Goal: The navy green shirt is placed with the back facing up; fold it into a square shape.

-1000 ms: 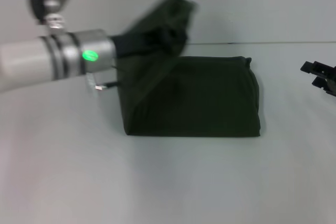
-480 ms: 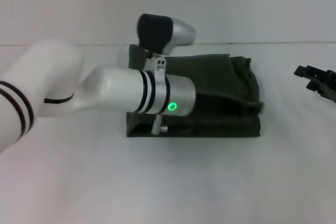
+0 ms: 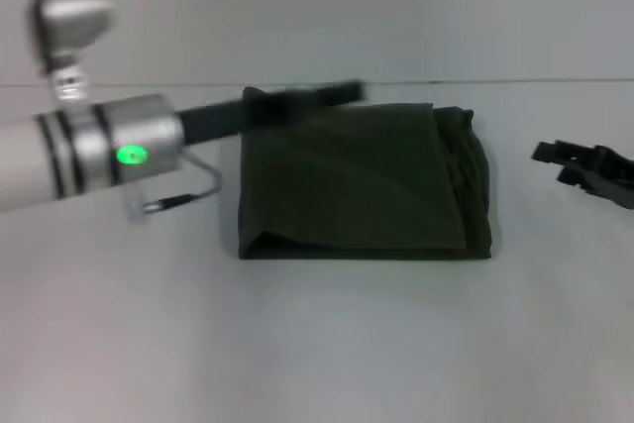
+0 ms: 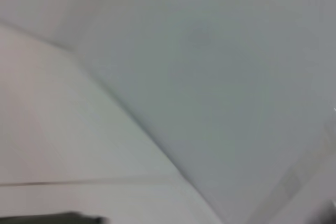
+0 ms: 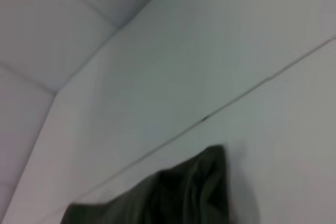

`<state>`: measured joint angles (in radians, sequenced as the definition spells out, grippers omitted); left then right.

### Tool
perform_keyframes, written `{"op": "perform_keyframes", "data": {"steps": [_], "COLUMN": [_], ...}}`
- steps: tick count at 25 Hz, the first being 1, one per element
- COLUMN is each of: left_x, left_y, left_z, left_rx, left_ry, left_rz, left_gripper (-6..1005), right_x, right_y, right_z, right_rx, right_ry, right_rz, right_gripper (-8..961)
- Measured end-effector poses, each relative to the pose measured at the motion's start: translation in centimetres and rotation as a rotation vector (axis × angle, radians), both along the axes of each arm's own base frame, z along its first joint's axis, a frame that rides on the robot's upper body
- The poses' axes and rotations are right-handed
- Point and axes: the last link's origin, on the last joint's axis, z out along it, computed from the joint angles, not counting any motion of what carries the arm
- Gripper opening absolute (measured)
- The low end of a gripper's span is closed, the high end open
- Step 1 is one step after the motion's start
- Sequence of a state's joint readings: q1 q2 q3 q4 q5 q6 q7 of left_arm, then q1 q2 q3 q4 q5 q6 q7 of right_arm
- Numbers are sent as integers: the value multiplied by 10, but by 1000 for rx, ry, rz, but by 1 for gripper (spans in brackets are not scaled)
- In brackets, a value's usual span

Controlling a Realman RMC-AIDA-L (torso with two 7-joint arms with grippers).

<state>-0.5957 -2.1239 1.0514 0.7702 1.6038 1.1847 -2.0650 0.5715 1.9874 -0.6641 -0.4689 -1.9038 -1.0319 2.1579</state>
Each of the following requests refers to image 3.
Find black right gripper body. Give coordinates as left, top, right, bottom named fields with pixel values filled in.
left=577, top=144, right=634, bottom=210

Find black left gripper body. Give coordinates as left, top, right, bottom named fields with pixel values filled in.
left=172, top=95, right=262, bottom=148

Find dark green t-shirt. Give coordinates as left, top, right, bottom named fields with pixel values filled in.
left=236, top=85, right=495, bottom=263

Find metal left wrist connector plug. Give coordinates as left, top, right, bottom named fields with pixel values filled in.
left=121, top=184, right=194, bottom=222

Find dark red left arm cable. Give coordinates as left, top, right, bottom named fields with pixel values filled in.
left=143, top=156, right=223, bottom=209

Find black white wrist camera box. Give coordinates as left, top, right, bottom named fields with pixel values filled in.
left=30, top=0, right=119, bottom=78

